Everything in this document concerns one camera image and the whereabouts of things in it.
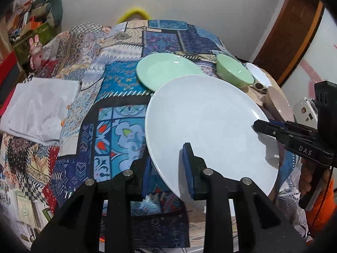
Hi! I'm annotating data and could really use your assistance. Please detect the green bowl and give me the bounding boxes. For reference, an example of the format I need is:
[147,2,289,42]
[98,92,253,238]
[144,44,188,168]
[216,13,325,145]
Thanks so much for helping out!
[216,54,255,88]

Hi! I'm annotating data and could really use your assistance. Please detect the yellow plush ring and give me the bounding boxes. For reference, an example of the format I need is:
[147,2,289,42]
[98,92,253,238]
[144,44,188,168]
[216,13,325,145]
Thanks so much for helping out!
[116,7,149,24]

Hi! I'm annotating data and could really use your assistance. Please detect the red box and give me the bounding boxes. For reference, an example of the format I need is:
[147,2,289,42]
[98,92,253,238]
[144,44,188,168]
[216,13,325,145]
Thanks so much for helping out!
[0,51,17,70]

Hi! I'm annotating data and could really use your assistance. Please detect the dark green plush cushion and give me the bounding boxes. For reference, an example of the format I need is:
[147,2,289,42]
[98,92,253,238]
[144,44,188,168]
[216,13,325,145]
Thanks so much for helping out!
[32,0,64,28]

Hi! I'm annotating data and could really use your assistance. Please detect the red and black boxes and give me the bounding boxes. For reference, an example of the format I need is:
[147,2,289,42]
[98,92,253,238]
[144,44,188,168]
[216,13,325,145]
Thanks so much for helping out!
[0,66,27,106]

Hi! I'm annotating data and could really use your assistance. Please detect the person's right hand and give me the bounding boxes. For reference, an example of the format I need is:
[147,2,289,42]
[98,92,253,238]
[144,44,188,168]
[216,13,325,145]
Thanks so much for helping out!
[298,161,320,196]

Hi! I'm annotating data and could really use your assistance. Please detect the green box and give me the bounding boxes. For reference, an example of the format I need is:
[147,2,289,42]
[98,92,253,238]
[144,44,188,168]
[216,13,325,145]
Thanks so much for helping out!
[12,22,56,58]

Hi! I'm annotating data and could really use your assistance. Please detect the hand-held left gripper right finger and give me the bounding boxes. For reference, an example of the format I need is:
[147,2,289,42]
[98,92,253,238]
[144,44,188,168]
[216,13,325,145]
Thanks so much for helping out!
[182,142,308,253]

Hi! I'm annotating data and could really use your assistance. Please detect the white spotted bowl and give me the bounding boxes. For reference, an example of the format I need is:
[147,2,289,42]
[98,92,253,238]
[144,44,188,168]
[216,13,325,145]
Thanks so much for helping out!
[245,62,273,93]

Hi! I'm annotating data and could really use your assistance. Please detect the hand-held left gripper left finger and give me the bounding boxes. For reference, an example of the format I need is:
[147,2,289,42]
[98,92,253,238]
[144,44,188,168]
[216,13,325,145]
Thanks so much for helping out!
[31,150,154,253]

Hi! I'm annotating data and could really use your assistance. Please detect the patchwork printed blanket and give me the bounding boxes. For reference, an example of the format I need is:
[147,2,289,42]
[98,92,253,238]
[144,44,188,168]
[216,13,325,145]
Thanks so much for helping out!
[0,19,314,249]

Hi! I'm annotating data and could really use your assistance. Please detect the large white plate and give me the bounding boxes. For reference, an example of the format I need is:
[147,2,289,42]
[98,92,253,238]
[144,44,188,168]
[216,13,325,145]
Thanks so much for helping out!
[144,74,279,199]

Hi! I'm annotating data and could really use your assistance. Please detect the white cloth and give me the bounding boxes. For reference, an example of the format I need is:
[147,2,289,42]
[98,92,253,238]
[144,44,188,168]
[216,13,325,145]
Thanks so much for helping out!
[0,77,81,146]

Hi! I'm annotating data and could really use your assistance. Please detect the pink bunny toy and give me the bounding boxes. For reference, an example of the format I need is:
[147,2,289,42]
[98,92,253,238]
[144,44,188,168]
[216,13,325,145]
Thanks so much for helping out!
[28,35,44,70]

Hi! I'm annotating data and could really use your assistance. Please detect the pile of assorted boxes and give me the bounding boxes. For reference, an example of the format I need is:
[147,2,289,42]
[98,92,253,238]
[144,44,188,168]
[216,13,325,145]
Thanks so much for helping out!
[7,1,50,37]

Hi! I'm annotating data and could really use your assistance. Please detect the wooden door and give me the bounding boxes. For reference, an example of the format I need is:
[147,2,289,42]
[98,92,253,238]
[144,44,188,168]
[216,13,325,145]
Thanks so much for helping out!
[253,0,324,86]

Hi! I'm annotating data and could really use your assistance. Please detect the green plate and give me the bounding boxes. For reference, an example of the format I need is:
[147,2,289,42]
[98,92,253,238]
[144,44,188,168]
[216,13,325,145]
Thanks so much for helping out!
[136,53,204,91]

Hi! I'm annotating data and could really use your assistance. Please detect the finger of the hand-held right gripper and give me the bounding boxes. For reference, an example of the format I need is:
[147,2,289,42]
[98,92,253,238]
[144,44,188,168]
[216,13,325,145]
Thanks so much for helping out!
[269,120,318,135]
[253,119,299,148]

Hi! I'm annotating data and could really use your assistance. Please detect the white plastic appliance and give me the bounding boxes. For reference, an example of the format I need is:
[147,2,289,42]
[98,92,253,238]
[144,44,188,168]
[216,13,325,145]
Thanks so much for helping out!
[293,97,319,124]

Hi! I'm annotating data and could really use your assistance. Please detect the pink bowl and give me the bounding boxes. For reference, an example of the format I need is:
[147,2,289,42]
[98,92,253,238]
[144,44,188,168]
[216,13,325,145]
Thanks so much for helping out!
[265,87,295,123]

